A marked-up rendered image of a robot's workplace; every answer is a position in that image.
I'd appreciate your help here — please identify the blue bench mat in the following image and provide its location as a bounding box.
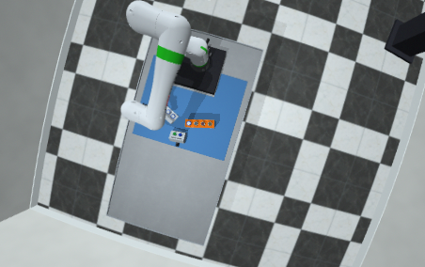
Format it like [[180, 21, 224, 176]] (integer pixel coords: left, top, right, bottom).
[[133, 55, 247, 161]]

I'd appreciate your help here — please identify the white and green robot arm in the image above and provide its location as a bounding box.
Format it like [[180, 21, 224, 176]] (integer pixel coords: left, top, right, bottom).
[[120, 0, 213, 131]]

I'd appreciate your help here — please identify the orange tube rack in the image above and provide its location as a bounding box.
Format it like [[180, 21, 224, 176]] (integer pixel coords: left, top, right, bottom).
[[185, 119, 214, 128]]

